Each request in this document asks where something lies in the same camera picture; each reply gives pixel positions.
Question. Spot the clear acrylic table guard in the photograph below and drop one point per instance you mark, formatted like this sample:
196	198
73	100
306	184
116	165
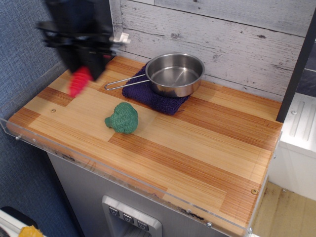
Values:
211	157

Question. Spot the green toy broccoli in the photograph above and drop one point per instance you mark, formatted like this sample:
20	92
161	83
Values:
124	119

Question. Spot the purple knitted cloth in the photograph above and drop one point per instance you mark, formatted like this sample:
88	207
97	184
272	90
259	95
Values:
143	94

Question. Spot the stainless steel pot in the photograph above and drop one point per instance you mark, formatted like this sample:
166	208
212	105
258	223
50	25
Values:
172	75

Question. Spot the white ribbed side unit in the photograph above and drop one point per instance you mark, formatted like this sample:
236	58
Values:
293	165

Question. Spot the red handled metal fork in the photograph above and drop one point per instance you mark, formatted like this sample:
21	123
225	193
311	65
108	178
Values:
79	80

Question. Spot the dark right frame post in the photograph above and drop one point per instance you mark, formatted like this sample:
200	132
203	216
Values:
298	70

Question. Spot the yellow black object corner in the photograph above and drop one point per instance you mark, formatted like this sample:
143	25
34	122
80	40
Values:
30	231

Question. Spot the grey toy fridge cabinet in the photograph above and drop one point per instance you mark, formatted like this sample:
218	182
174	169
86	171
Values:
85	182

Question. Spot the silver dispenser button panel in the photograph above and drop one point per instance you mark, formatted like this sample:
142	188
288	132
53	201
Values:
126	221

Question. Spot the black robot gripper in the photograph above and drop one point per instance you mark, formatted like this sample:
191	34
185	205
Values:
82	24

